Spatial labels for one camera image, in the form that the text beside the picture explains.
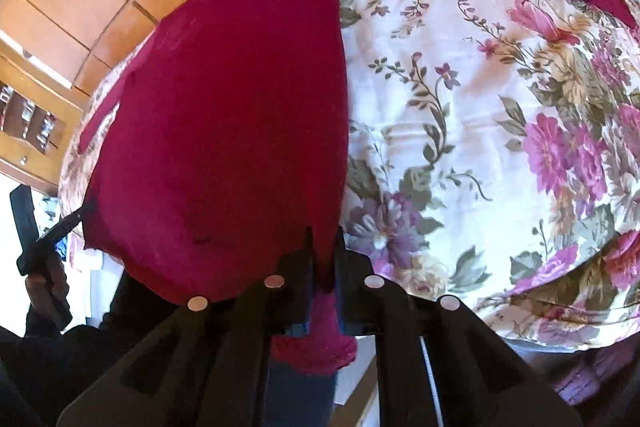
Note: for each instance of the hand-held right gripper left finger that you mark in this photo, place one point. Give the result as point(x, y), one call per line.
point(303, 303)

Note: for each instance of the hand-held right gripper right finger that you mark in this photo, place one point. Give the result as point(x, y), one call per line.
point(343, 307)

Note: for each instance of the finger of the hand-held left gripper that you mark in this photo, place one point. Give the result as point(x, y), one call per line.
point(65, 226)

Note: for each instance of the dark red knit garment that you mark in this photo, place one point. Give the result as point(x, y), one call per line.
point(225, 132)

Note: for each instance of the person's left hand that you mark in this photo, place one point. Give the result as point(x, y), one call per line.
point(47, 292)

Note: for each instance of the person's blue jeans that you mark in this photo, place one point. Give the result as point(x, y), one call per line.
point(300, 394)

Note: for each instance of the wooden shelf unit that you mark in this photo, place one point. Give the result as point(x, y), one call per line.
point(30, 127)

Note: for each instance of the floral bedspread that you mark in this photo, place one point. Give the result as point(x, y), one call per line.
point(450, 132)

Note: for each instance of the purple fabric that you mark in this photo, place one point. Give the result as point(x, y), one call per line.
point(595, 377)

